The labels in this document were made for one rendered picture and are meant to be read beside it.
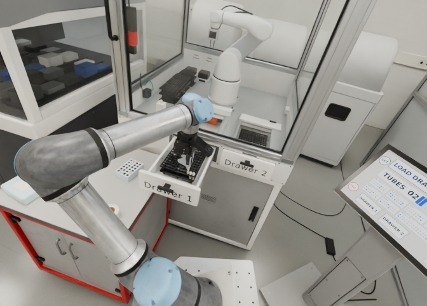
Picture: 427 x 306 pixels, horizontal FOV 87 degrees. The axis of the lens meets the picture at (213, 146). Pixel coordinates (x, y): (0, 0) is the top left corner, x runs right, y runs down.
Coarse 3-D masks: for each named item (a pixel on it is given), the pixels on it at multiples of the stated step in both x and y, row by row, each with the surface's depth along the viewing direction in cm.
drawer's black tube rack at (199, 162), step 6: (198, 150) 123; (168, 156) 117; (174, 156) 121; (180, 156) 117; (198, 156) 120; (204, 156) 120; (168, 162) 113; (174, 162) 113; (198, 162) 116; (162, 168) 112; (180, 168) 114; (192, 168) 112; (198, 168) 116; (168, 174) 111; (174, 174) 111; (180, 174) 111; (192, 180) 109
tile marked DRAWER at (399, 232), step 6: (384, 216) 91; (390, 216) 90; (384, 222) 91; (390, 222) 90; (396, 222) 88; (390, 228) 89; (396, 228) 88; (402, 228) 87; (396, 234) 87; (402, 234) 86
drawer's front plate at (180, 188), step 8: (144, 176) 102; (152, 176) 100; (160, 176) 100; (144, 184) 105; (152, 184) 103; (160, 184) 102; (176, 184) 99; (184, 184) 99; (160, 192) 105; (168, 192) 104; (176, 192) 102; (184, 192) 101; (192, 192) 99; (184, 200) 104; (192, 200) 102
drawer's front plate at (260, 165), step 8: (224, 152) 123; (232, 152) 122; (224, 160) 126; (232, 160) 124; (240, 160) 123; (248, 160) 121; (256, 160) 120; (232, 168) 128; (240, 168) 126; (248, 168) 125; (256, 168) 123; (264, 168) 122; (272, 168) 120; (264, 176) 125
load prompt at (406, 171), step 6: (396, 162) 96; (402, 162) 95; (396, 168) 95; (402, 168) 94; (408, 168) 93; (402, 174) 93; (408, 174) 92; (414, 174) 91; (420, 174) 90; (408, 180) 91; (414, 180) 90; (420, 180) 89; (426, 180) 88; (420, 186) 89; (426, 186) 88; (426, 192) 87
